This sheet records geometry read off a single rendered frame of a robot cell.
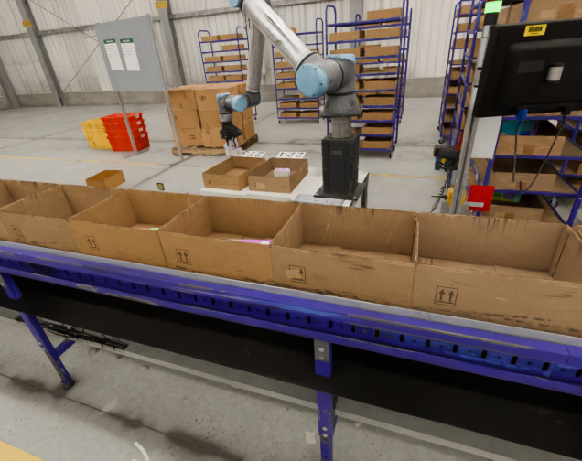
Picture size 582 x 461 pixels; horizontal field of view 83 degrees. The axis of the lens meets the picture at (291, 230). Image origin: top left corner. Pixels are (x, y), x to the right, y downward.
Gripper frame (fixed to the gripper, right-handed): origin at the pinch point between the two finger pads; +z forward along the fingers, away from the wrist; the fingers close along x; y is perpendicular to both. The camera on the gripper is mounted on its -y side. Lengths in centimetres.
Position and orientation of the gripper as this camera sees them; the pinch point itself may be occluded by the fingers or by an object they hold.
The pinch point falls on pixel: (233, 150)
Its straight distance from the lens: 238.6
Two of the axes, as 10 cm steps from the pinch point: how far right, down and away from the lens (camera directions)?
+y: -8.3, -2.2, 5.1
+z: 0.7, 8.7, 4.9
